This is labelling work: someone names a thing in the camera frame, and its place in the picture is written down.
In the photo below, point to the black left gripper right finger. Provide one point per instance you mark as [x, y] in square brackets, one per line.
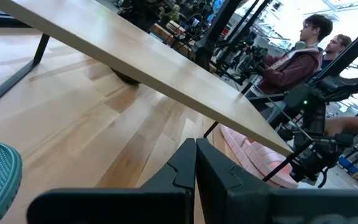
[244, 205]

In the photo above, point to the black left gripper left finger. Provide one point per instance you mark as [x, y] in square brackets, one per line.
[154, 202]

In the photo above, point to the pink rubber slide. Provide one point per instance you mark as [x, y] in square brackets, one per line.
[259, 161]

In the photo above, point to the person's forearm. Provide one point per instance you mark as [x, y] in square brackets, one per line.
[353, 127]

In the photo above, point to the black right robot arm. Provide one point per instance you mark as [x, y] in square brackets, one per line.
[331, 88]

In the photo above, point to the wooden shelf with black legs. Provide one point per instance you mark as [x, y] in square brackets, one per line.
[135, 56]

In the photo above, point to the person with headphones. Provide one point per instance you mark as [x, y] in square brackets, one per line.
[291, 68]

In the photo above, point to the small background plant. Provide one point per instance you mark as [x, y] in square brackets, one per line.
[170, 14]

